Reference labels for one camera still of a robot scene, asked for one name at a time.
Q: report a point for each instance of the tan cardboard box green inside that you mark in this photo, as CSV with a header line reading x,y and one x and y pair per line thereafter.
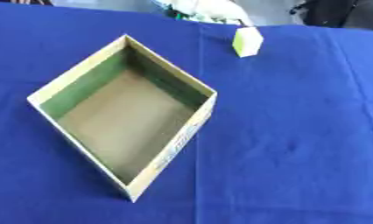
x,y
118,122

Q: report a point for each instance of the yellow-green block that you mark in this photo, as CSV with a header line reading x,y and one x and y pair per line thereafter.
x,y
248,42

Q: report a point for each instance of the black bag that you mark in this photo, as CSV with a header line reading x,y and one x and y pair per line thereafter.
x,y
332,11

